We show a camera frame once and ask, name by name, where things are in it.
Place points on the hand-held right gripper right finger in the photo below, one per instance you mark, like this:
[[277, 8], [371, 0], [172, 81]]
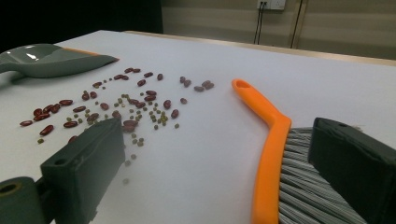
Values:
[[358, 161]]

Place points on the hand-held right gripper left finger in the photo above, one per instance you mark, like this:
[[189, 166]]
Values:
[[84, 168]]

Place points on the scatter of red kidney beans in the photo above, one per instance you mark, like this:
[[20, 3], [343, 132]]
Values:
[[66, 102]]

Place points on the orange brush with grey bristles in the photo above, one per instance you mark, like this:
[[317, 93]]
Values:
[[267, 161]]

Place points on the scatter of green mung beans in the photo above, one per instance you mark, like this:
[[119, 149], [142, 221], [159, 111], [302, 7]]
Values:
[[164, 118]]

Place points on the grey dustpan with orange rim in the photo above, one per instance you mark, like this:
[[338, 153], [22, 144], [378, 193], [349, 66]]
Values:
[[46, 65]]

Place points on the white table sheet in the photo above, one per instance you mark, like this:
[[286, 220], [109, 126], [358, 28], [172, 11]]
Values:
[[202, 149]]

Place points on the black curtain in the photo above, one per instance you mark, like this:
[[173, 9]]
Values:
[[77, 15]]

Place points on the white wall socket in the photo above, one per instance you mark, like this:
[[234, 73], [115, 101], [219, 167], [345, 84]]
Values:
[[274, 3]]

